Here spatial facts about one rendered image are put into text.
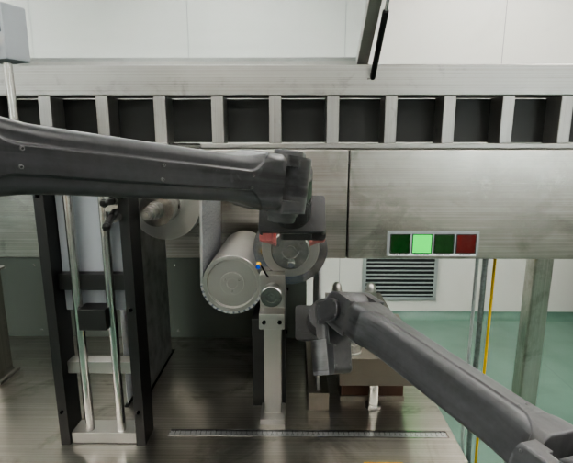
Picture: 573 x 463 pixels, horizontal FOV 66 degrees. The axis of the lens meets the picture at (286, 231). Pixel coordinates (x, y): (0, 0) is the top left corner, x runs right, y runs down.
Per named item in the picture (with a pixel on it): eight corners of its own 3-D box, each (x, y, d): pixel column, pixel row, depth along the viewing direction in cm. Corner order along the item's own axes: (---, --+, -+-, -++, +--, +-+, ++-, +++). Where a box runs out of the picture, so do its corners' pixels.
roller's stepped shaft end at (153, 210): (136, 224, 76) (135, 206, 75) (147, 218, 82) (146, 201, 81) (154, 224, 76) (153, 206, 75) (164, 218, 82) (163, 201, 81)
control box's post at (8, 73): (13, 166, 88) (0, 62, 84) (18, 165, 90) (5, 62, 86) (21, 166, 88) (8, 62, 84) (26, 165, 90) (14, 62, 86)
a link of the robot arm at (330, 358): (377, 297, 72) (335, 296, 68) (387, 370, 69) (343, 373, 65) (336, 309, 82) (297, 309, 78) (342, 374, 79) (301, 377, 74)
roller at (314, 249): (258, 273, 88) (264, 217, 86) (265, 243, 114) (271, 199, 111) (315, 279, 88) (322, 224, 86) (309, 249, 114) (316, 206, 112)
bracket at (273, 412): (260, 426, 88) (258, 280, 82) (262, 407, 94) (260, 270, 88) (285, 426, 88) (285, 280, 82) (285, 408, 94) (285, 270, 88)
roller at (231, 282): (203, 311, 91) (201, 255, 88) (222, 275, 116) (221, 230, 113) (261, 311, 91) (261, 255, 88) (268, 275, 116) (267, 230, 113)
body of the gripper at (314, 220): (325, 237, 67) (328, 212, 61) (259, 237, 68) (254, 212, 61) (324, 201, 70) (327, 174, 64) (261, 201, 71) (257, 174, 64)
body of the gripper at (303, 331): (347, 340, 85) (353, 336, 78) (295, 340, 86) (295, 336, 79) (346, 307, 87) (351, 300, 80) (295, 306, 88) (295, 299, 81)
